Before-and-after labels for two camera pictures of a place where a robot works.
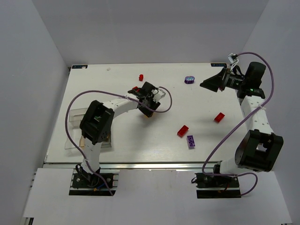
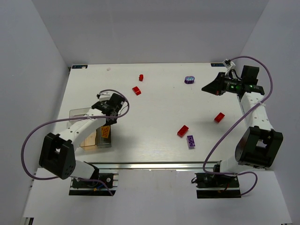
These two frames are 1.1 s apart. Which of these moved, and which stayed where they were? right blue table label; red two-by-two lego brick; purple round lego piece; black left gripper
Moved: black left gripper
Stayed: right blue table label; purple round lego piece; red two-by-two lego brick
